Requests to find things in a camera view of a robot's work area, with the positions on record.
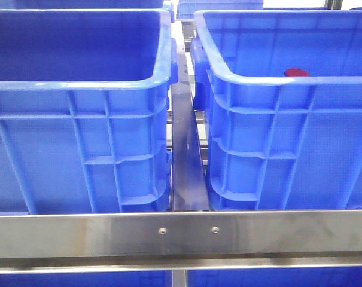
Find red button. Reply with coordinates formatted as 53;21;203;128
284;68;310;77

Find steel centre divider bar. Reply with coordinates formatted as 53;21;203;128
172;47;209;212

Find left blue plastic bin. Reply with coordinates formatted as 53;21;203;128
0;9;178;215

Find blue plastic bin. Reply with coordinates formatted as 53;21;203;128
0;9;178;215
192;10;362;210

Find right blue plastic bin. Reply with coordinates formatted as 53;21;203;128
192;10;362;210

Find rear right blue bin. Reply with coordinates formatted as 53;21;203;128
177;0;264;19

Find lower left blue bin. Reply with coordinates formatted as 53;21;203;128
0;271;172;286

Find lower right blue bin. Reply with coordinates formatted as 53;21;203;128
188;267;362;286

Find rear left blue bin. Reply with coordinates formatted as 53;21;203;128
0;0;175;22

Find left rail screw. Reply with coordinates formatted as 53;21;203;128
158;227;167;235

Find rail screw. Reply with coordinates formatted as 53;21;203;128
211;226;220;234
158;227;167;235

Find right rail screw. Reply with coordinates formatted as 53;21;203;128
211;226;220;234

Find steel front rail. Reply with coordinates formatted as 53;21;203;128
0;210;362;274

